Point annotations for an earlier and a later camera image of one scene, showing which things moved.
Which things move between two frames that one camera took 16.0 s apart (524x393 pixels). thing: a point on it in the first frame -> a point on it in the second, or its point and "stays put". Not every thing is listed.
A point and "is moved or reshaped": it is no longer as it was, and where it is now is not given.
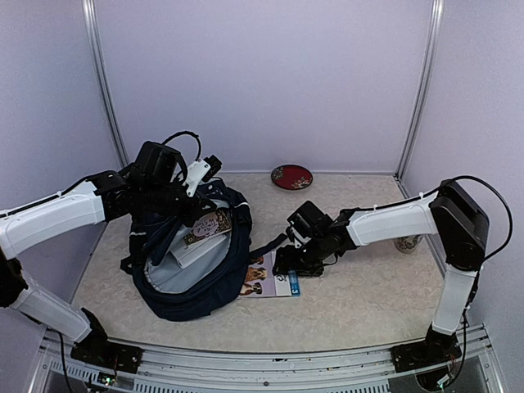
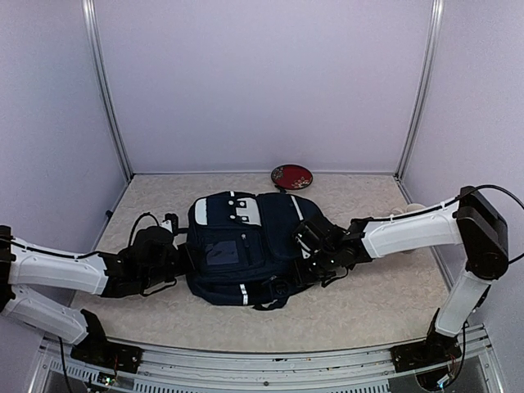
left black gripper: (201, 205) -> (189, 266)
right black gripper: (286, 262) -> (305, 277)
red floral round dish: (291, 177) stays put
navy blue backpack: (208, 286) is moved or reshaped
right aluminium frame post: (412, 125) stays put
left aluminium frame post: (95, 42) stays put
